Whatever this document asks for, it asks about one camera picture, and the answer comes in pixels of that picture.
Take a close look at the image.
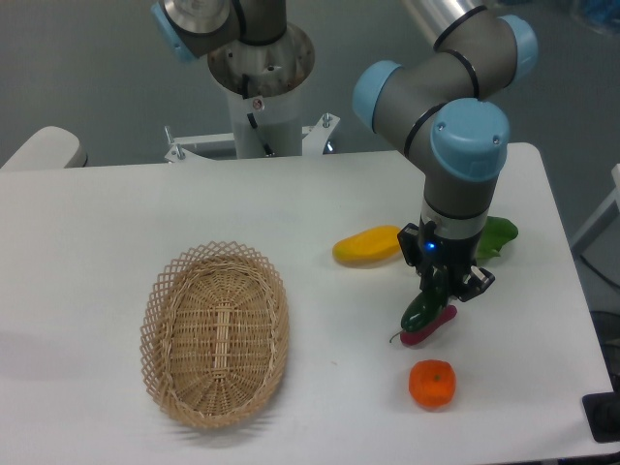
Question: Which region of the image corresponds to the black device at table edge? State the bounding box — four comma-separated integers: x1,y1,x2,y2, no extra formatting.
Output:
582,392,619,444

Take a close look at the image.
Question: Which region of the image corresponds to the oval wicker basket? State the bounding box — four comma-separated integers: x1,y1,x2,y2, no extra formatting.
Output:
140,242,289,429

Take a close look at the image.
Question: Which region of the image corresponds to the red chili pepper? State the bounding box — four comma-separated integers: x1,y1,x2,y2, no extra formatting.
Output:
389,305,458,347

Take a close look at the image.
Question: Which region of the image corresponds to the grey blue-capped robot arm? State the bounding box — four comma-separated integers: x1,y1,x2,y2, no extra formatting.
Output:
151,1,539,301

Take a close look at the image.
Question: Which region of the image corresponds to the orange tangerine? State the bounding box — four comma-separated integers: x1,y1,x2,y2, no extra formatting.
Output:
408,359,456,409

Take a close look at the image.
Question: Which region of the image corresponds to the white metal frame at right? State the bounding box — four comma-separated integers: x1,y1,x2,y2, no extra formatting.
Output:
569,165,619,256

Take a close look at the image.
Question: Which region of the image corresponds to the dark green cucumber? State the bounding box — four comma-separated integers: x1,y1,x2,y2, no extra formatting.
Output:
401,284,449,332

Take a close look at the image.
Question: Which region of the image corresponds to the yellow mango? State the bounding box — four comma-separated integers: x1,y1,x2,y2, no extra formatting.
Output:
331,225,400,265

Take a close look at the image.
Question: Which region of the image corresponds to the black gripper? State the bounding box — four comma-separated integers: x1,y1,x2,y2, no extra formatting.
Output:
397,221,495,305

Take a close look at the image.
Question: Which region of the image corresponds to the green leafy vegetable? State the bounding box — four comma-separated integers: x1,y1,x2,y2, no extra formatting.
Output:
476,216,519,264

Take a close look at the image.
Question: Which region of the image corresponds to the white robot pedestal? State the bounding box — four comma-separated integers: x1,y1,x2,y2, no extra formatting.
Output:
165,23,340,163

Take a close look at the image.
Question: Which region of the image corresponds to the white chair armrest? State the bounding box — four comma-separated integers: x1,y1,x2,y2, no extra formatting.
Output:
1,126,88,172

